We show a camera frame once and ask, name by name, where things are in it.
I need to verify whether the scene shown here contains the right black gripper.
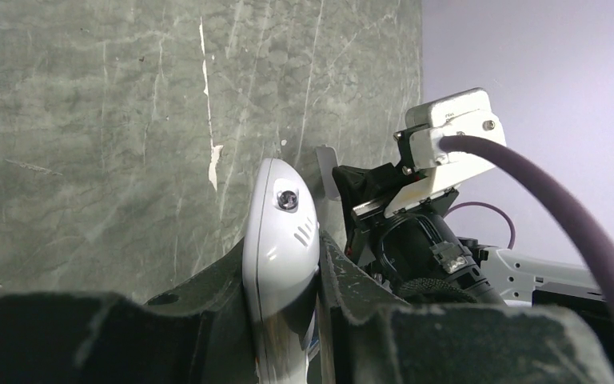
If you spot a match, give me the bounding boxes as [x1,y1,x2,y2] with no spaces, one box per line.
[332,163,504,305]

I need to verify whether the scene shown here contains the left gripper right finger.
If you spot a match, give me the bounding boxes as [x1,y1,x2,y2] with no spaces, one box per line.
[319,232,614,383]

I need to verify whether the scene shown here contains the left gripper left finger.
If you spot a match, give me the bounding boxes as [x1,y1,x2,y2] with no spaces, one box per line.
[0,244,257,383]

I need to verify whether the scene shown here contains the white remote control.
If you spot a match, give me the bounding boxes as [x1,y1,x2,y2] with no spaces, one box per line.
[242,158,321,383]

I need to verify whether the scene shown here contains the white battery compartment cover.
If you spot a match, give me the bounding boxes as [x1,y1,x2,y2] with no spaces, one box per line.
[315,146,346,249]

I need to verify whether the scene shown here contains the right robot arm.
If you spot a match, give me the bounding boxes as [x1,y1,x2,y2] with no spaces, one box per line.
[321,162,608,318]

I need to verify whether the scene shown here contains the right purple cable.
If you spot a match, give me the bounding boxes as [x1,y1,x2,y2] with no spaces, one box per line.
[438,134,614,384]

